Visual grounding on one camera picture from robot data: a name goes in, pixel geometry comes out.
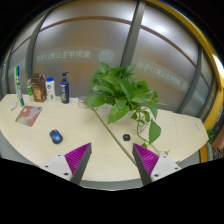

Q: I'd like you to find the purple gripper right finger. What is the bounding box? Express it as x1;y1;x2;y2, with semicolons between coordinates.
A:
132;143;182;186

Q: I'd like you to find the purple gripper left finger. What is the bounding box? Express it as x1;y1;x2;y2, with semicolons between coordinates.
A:
40;142;93;185

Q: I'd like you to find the green leafy potted plant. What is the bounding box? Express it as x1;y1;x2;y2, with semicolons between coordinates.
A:
84;62;161;148

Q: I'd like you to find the brown carton box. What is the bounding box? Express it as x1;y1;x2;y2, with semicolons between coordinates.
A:
31;73;46;102

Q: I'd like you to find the white crumpled paper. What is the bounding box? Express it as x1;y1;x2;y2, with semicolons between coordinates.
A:
71;97;79;106

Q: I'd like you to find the small green bottle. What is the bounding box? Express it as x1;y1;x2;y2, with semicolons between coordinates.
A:
27;79;34;102

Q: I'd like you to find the blue black computer mouse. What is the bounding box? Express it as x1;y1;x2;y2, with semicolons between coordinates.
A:
49;129;63;144

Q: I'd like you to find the dark blue pump bottle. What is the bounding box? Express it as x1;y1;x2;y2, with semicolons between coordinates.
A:
60;72;69;104

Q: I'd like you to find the colourful patterned mouse pad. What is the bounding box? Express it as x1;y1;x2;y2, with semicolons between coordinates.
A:
16;106;42;127

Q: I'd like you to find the small black round object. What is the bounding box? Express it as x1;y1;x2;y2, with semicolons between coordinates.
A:
123;134;131;141

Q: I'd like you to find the white shampoo bottle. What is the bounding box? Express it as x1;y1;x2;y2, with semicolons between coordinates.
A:
46;77;56;103

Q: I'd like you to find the small white cup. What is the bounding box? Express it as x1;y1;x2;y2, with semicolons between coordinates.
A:
78;96;88;109

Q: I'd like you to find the blue green upright tube box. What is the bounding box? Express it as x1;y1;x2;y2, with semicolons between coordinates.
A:
14;66;24;107

